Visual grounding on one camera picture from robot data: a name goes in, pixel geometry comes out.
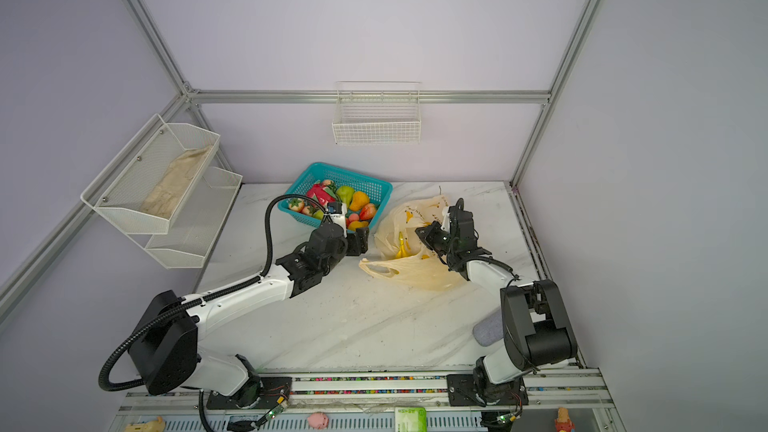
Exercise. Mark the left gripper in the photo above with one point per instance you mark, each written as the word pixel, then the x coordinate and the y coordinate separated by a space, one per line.
pixel 358 242

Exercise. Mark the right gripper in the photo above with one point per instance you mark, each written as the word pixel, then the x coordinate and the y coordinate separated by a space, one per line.
pixel 428 239

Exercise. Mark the yellow banana bunch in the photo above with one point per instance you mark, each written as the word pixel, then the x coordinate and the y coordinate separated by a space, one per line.
pixel 403 247

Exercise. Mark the beige plastic bag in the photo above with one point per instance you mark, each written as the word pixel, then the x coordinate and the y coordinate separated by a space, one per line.
pixel 405 260

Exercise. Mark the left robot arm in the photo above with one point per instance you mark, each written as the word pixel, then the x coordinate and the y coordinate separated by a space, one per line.
pixel 170 355

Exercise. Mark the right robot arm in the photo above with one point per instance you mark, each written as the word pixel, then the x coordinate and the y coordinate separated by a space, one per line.
pixel 536 328

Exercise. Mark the orange pear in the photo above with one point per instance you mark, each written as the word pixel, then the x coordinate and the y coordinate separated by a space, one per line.
pixel 355 225

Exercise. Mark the red dragon fruit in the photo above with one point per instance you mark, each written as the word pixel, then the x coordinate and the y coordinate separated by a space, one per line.
pixel 323 193

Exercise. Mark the green pear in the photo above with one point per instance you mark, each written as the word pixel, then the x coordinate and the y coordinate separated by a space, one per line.
pixel 345 194

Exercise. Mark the orange mango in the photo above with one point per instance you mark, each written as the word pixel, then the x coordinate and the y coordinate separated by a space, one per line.
pixel 359 200

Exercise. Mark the grey sponge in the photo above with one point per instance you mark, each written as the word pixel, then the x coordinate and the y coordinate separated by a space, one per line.
pixel 489 330

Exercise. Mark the white mesh lower shelf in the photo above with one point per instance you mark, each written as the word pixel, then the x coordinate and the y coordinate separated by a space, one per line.
pixel 192 236

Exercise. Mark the white mesh shelf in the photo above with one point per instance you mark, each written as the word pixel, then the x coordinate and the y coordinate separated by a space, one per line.
pixel 118 191
pixel 192 236

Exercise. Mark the beige cloth in shelf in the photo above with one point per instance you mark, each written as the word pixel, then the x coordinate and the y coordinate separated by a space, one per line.
pixel 166 196

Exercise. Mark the pink pig toy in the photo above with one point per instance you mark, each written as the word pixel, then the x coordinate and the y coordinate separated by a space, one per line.
pixel 318 421

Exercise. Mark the green box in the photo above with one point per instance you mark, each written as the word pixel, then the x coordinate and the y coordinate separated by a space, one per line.
pixel 410 419

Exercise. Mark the white mesh upper shelf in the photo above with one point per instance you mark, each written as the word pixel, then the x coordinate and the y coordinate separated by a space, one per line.
pixel 118 191

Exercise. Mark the red figurine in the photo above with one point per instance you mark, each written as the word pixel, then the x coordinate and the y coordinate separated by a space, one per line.
pixel 563 422

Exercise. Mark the yellow toy figure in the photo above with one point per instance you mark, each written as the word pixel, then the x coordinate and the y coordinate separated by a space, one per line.
pixel 156 425

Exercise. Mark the white wire wall basket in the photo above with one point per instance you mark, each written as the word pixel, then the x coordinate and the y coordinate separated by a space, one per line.
pixel 372 113

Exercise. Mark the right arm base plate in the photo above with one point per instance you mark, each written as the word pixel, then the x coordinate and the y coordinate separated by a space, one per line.
pixel 469 390

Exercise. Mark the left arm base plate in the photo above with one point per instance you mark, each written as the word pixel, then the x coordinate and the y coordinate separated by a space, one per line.
pixel 262 395

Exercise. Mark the aluminium front rail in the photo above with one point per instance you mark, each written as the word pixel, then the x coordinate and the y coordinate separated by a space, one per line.
pixel 366 402

